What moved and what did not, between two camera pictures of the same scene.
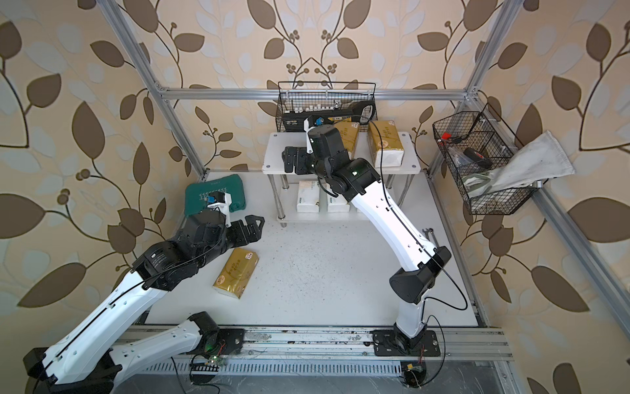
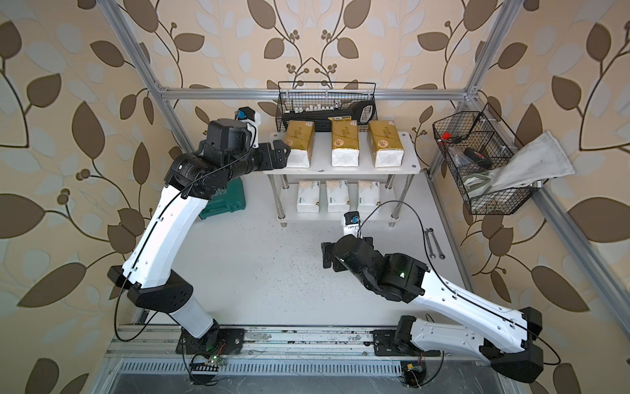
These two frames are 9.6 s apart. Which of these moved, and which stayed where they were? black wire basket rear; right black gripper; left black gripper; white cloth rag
Moved: left black gripper; right black gripper
Stayed: black wire basket rear; white cloth rag
